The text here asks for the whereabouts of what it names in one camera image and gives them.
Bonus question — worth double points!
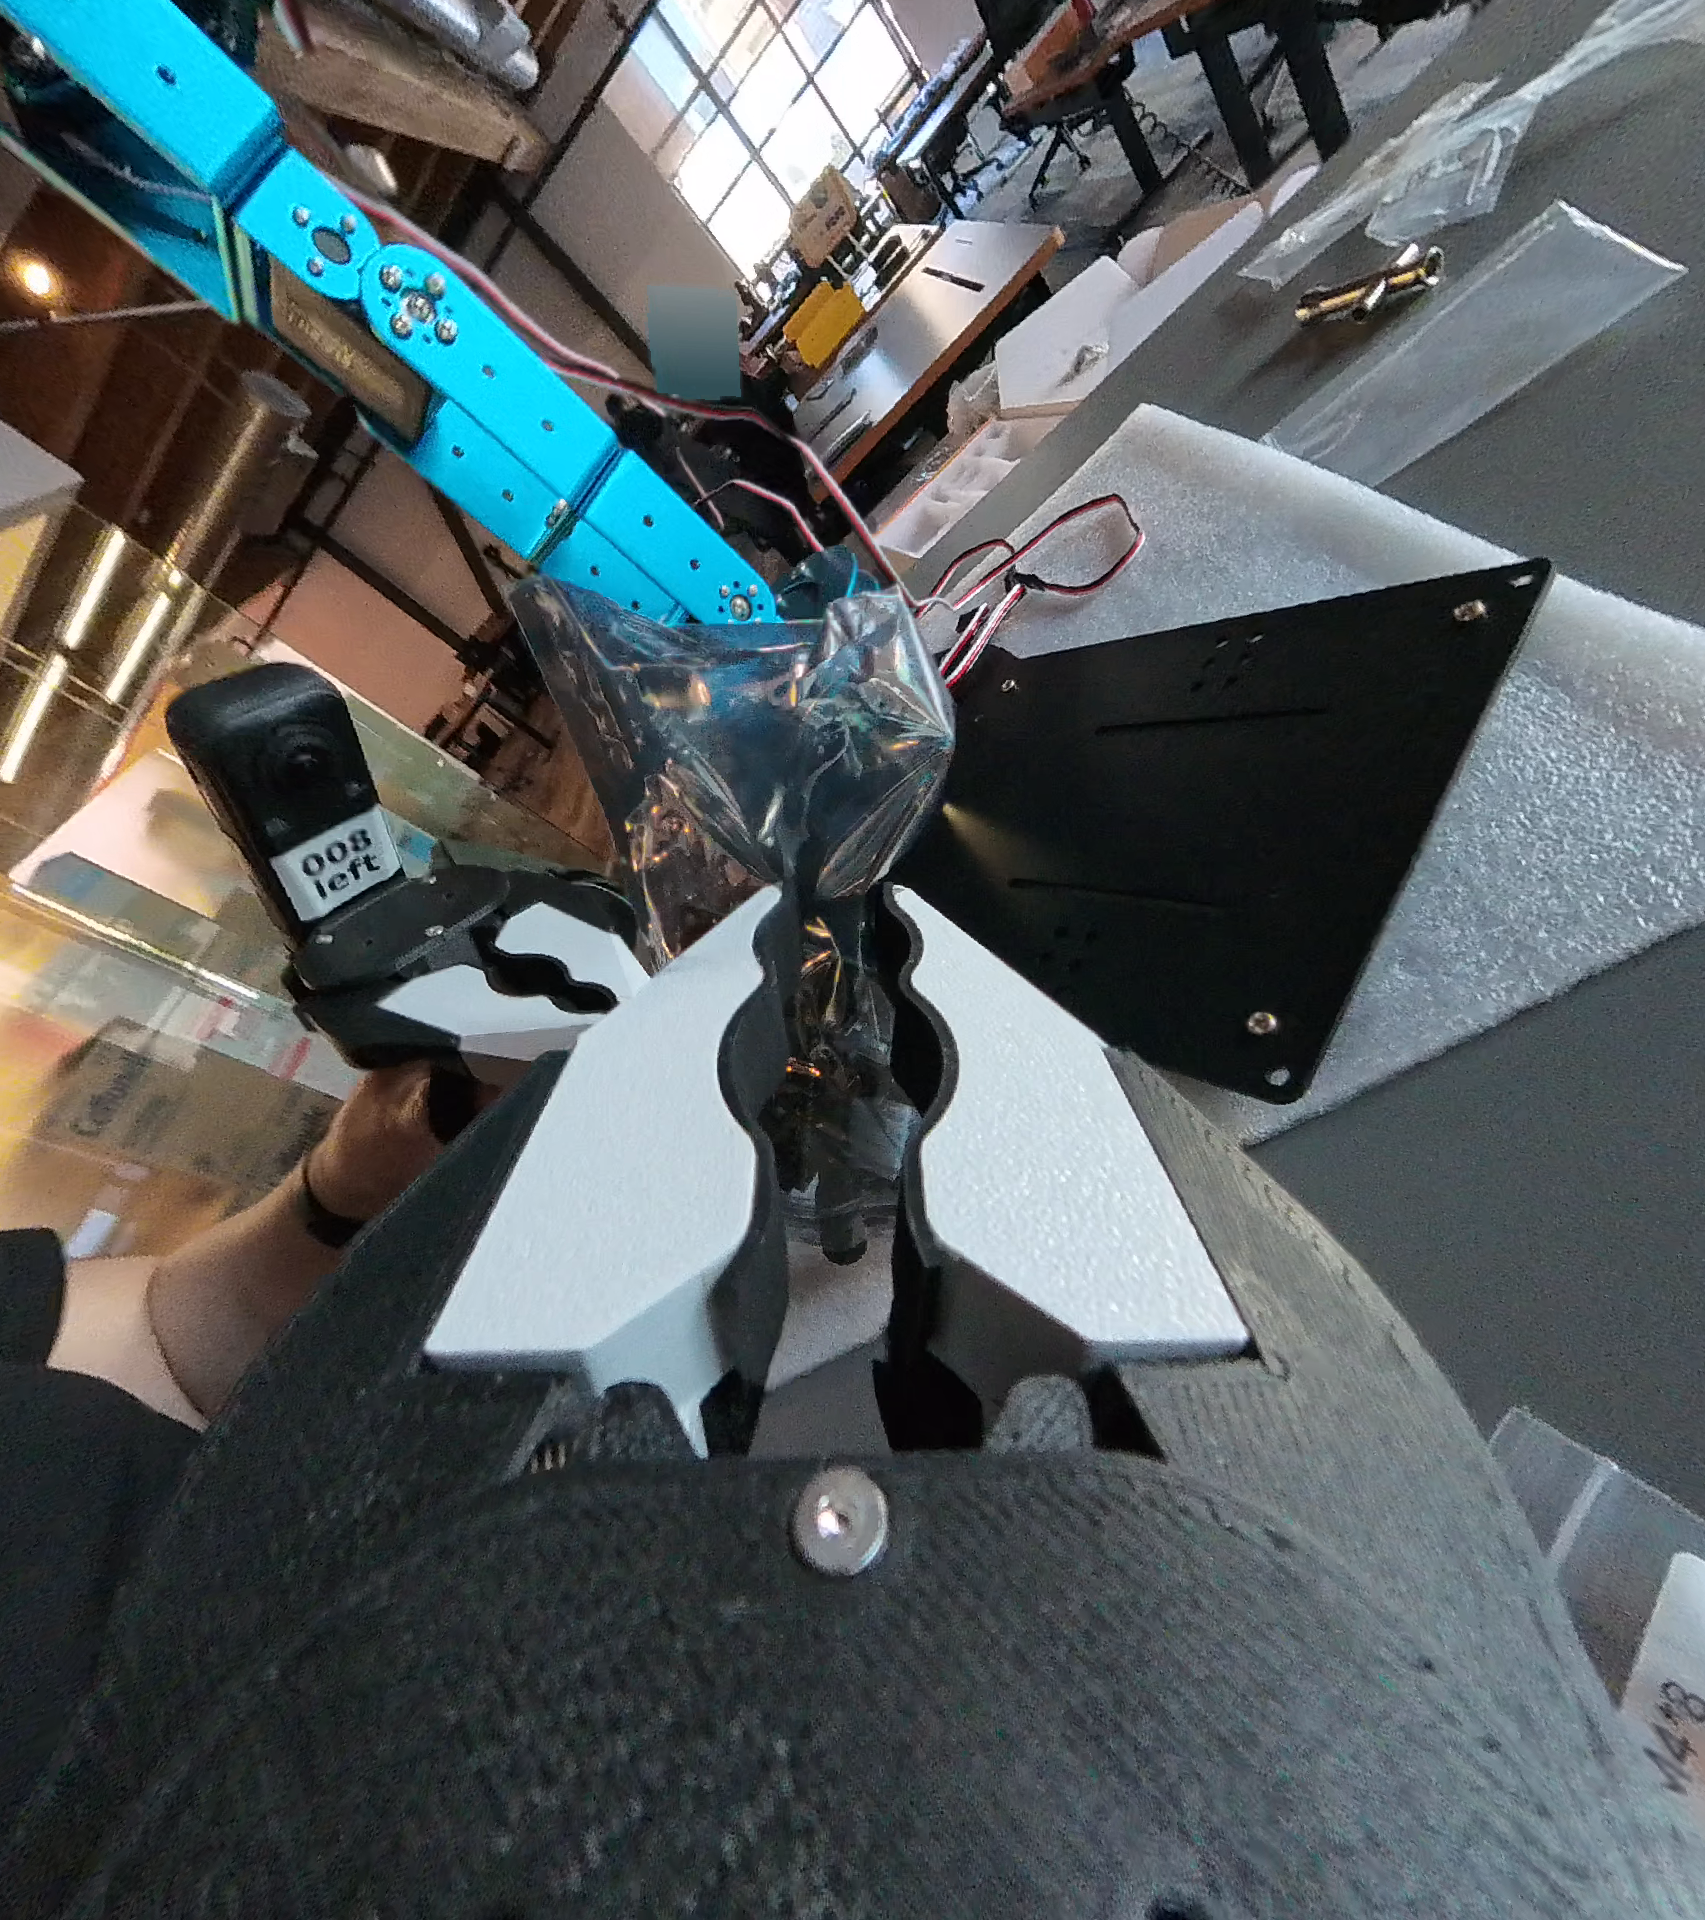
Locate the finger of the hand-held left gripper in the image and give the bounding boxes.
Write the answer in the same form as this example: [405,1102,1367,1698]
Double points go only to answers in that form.
[456,894,656,1051]

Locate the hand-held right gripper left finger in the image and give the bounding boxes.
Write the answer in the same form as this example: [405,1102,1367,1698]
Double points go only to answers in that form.
[424,885,800,1418]

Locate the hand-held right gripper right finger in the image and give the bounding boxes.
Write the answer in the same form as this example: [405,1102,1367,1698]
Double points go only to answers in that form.
[898,885,1254,1418]

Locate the silver plastic parts bag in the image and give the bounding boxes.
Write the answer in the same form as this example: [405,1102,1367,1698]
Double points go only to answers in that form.
[508,569,959,1261]

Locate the person's left forearm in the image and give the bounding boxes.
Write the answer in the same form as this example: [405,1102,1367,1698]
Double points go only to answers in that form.
[42,1169,345,1427]

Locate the person's left hand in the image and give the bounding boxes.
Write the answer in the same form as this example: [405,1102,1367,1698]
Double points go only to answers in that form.
[336,1056,549,1223]

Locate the black wristband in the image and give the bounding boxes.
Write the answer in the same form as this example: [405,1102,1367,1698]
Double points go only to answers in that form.
[299,1150,375,1250]

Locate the background wooden table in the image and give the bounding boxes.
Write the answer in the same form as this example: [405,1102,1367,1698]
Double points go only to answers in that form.
[763,209,1065,482]

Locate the white foam sheet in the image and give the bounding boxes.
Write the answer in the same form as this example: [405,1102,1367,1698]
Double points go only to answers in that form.
[882,405,1705,1157]

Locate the white cardboard box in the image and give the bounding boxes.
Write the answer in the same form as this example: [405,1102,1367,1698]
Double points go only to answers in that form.
[989,195,1259,421]

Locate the large office windows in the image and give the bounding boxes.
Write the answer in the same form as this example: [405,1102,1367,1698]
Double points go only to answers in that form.
[628,0,914,258]

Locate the scattered small clear parts bags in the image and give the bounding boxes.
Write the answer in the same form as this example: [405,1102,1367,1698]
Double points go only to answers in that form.
[1238,0,1705,1898]

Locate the black metal base plate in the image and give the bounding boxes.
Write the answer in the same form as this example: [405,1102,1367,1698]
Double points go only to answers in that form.
[928,555,1554,1106]

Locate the red and white cables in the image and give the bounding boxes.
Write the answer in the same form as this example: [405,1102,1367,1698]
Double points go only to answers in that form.
[613,300,1140,677]

